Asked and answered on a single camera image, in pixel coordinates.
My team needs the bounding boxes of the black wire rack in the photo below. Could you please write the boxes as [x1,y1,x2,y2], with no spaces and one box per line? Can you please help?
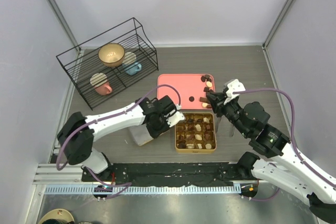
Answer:
[56,17,159,109]

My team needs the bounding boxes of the round object bottom left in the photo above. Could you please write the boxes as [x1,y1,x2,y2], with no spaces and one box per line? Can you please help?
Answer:
[38,208,75,224]

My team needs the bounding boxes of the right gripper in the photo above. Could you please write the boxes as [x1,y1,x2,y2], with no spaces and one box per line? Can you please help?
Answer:
[206,91,250,136]

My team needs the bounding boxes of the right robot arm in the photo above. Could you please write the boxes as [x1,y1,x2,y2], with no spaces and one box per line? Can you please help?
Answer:
[206,92,335,223]

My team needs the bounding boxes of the metal tongs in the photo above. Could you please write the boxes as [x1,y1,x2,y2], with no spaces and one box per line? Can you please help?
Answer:
[215,117,235,137]

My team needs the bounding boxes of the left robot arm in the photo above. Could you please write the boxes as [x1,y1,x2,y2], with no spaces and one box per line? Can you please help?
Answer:
[56,95,184,182]

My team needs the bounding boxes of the pink tray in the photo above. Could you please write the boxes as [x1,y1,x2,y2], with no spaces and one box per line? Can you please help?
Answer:
[156,73,216,111]

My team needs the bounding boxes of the white cable duct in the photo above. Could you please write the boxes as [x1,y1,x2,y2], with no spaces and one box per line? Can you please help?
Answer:
[44,184,241,196]

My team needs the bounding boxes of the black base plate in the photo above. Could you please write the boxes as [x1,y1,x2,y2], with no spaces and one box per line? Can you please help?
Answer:
[81,161,270,187]

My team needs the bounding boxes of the blue cup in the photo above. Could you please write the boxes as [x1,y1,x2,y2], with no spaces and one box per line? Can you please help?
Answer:
[124,62,142,76]

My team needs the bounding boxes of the silver box lid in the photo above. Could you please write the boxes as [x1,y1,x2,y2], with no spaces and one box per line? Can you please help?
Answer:
[129,125,169,146]

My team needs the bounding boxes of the gold bowl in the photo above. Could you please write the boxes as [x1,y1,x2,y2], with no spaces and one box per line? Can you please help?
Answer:
[98,43,125,67]

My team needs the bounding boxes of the gold chocolate box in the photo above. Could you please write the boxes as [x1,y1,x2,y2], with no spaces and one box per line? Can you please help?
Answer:
[175,112,217,154]

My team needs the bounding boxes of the pink cup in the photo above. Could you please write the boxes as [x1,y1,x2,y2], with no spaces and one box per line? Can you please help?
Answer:
[90,73,112,95]

